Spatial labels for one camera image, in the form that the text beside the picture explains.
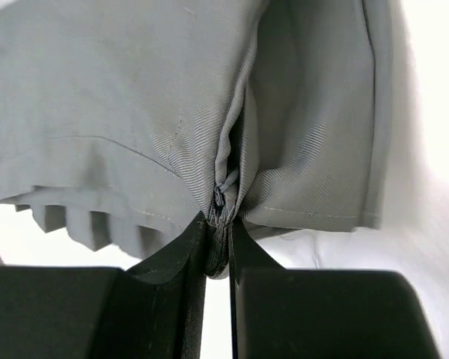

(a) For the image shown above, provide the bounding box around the grey skirt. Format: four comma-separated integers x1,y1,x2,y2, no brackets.
0,1,392,277

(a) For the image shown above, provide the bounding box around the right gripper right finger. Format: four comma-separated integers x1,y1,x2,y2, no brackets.
229,220,439,359

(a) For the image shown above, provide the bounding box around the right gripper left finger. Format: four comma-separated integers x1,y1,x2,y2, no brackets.
0,215,207,359

